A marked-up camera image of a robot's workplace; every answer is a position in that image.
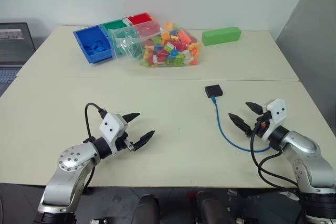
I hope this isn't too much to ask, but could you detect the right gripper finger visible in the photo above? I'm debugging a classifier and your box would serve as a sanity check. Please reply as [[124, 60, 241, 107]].
[[228, 113, 252, 137], [245, 102, 264, 116]]

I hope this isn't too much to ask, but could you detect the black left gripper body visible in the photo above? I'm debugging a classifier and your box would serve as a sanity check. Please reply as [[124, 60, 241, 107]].
[[114, 115, 136, 153]]

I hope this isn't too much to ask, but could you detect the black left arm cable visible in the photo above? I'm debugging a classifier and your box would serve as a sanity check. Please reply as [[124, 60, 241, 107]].
[[82, 102, 108, 195]]

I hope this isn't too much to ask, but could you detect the green rectangular block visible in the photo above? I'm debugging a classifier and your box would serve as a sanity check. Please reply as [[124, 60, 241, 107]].
[[201, 26, 243, 47]]

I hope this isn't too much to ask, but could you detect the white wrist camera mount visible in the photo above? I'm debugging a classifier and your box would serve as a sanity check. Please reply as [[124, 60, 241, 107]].
[[261, 99, 287, 141], [99, 113, 129, 155]]

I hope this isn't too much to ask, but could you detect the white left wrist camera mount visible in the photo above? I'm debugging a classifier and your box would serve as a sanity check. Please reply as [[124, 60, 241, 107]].
[[99, 113, 129, 155]]

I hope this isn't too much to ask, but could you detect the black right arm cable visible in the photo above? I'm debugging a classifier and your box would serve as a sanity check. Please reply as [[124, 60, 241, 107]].
[[249, 123, 302, 196]]

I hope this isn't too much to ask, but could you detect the blue plastic bin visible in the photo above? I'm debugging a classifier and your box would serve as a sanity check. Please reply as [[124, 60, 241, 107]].
[[72, 24, 114, 66]]

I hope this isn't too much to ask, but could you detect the grey laptop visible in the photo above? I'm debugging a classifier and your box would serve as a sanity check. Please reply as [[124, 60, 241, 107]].
[[0, 22, 36, 98]]

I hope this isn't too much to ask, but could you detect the green plastic bin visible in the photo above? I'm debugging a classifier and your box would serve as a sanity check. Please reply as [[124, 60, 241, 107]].
[[101, 18, 142, 57]]

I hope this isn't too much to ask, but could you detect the small black box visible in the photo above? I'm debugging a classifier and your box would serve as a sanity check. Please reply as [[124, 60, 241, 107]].
[[204, 84, 225, 99]]

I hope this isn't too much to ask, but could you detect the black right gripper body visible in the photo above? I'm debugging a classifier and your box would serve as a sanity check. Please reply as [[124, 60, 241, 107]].
[[251, 104, 273, 138]]

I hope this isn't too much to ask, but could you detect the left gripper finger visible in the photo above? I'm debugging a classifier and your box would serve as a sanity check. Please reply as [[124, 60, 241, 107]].
[[122, 112, 141, 124], [131, 130, 156, 152]]

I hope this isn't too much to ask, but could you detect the blue cable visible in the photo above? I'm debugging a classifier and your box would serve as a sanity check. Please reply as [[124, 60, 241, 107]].
[[211, 95, 272, 153]]

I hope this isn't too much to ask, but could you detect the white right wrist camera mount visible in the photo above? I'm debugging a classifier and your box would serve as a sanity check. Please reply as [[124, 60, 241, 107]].
[[261, 99, 287, 141]]

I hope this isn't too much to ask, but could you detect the red plastic bin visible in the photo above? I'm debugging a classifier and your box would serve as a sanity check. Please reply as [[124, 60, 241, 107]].
[[123, 12, 161, 38]]

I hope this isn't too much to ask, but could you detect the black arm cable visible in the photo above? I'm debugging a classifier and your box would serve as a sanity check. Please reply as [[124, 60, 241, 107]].
[[249, 123, 302, 196], [82, 102, 108, 195]]

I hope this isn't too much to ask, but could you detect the blue toy brick pile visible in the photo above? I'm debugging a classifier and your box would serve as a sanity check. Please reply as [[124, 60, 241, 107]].
[[83, 38, 109, 55]]

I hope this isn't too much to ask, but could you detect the dark rounded shape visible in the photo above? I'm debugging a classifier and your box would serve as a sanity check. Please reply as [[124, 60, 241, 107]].
[[130, 194, 161, 224]]

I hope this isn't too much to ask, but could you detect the clear bag of toy bricks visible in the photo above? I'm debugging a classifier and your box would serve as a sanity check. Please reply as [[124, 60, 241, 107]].
[[108, 22, 203, 69]]

